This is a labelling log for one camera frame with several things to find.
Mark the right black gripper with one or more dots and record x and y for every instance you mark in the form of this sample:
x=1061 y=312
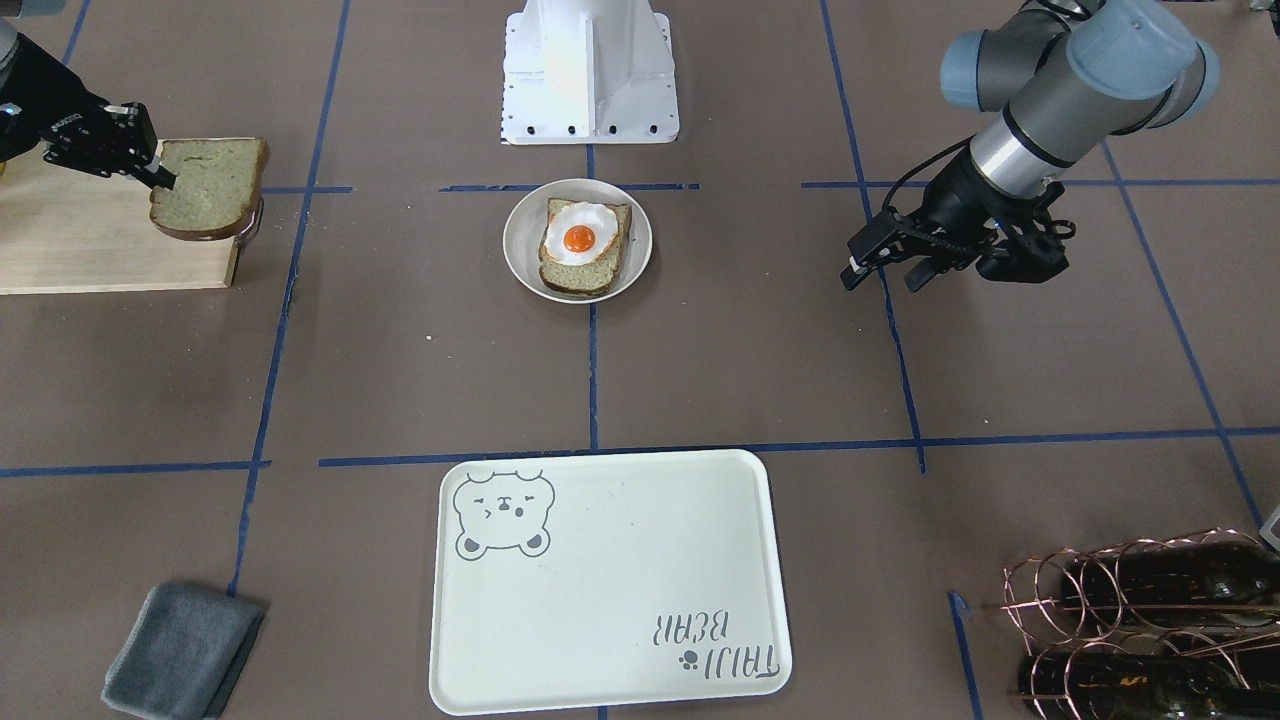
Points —
x=38 y=103

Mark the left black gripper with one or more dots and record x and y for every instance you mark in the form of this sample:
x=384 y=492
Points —
x=957 y=199

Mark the bread slice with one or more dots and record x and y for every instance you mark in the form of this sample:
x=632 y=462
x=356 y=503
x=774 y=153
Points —
x=594 y=279
x=216 y=190

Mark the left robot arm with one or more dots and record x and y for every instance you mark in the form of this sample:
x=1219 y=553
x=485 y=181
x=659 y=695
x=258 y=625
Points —
x=1058 y=78

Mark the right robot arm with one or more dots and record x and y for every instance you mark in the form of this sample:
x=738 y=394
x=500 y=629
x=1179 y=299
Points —
x=81 y=145

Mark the cream bear tray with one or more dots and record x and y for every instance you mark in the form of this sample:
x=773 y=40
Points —
x=574 y=582

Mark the wooden cutting board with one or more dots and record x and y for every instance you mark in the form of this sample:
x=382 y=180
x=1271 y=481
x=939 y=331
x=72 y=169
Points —
x=67 y=232

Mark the fried egg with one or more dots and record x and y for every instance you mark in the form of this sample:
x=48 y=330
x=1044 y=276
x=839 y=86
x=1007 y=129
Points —
x=579 y=232

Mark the white round plate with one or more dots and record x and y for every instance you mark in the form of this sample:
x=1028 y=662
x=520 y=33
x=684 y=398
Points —
x=526 y=224

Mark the dark wine bottle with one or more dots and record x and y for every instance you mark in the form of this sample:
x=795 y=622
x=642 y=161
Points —
x=1216 y=584
x=1100 y=682

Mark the grey folded cloth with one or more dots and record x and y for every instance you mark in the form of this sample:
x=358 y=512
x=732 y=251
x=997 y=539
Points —
x=185 y=654

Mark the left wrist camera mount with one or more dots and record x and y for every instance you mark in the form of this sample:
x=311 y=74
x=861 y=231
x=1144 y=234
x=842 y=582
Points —
x=1032 y=246

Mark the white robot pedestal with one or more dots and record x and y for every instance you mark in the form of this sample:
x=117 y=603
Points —
x=588 y=72

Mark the copper wire bottle rack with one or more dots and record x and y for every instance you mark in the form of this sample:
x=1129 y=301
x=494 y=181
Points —
x=1031 y=602

